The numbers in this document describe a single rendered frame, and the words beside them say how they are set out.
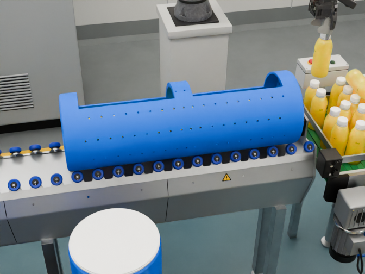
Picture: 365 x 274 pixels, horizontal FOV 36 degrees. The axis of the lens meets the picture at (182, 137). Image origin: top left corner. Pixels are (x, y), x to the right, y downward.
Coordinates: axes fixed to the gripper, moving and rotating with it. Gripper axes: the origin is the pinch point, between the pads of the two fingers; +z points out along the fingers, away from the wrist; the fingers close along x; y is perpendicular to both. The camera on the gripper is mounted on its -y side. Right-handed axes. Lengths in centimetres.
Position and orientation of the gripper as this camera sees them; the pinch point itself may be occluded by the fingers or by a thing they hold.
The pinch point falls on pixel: (326, 33)
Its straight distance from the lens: 224.4
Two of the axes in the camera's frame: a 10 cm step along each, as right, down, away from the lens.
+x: 2.1, 6.2, -7.6
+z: 0.0, 7.8, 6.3
